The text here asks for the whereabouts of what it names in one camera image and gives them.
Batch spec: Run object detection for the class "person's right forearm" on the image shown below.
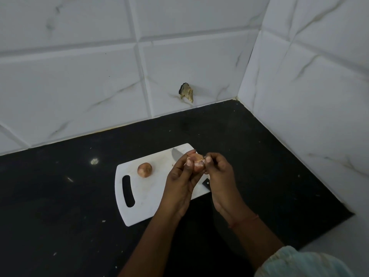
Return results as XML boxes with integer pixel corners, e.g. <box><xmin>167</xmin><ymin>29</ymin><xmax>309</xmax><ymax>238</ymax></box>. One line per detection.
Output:
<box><xmin>230</xmin><ymin>216</ymin><xmax>286</xmax><ymax>270</ymax></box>

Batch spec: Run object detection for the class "person's left hand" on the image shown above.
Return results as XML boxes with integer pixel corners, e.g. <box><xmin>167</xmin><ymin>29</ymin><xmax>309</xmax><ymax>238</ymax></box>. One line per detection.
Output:
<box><xmin>159</xmin><ymin>150</ymin><xmax>206</xmax><ymax>219</ymax></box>

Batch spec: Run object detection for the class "white plastic cutting board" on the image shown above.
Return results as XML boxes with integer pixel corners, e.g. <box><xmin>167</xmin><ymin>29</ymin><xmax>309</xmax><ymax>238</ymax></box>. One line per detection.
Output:
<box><xmin>115</xmin><ymin>143</ymin><xmax>211</xmax><ymax>227</ymax></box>

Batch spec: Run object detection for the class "person's right hand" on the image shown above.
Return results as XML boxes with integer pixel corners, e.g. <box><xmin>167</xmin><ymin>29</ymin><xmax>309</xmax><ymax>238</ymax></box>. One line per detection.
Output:
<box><xmin>204</xmin><ymin>153</ymin><xmax>256</xmax><ymax>227</ymax></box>

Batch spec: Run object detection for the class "black-handled kitchen knife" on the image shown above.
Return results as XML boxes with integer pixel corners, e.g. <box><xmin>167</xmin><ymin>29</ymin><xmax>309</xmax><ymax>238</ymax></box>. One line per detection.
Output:
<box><xmin>171</xmin><ymin>148</ymin><xmax>211</xmax><ymax>191</ymax></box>

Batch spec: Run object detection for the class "small onion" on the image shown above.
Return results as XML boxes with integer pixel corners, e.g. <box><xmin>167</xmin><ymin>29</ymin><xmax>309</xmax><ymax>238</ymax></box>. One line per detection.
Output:
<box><xmin>186</xmin><ymin>152</ymin><xmax>206</xmax><ymax>174</ymax></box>
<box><xmin>137</xmin><ymin>162</ymin><xmax>153</xmax><ymax>179</ymax></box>

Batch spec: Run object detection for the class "orange thread bracelet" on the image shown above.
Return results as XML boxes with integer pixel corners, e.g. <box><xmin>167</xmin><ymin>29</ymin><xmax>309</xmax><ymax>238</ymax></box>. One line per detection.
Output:
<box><xmin>228</xmin><ymin>214</ymin><xmax>259</xmax><ymax>229</ymax></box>

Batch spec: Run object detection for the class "person's left forearm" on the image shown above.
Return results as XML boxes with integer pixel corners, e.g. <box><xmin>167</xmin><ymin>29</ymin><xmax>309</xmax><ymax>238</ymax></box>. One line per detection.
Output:
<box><xmin>118</xmin><ymin>212</ymin><xmax>181</xmax><ymax>277</ymax></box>

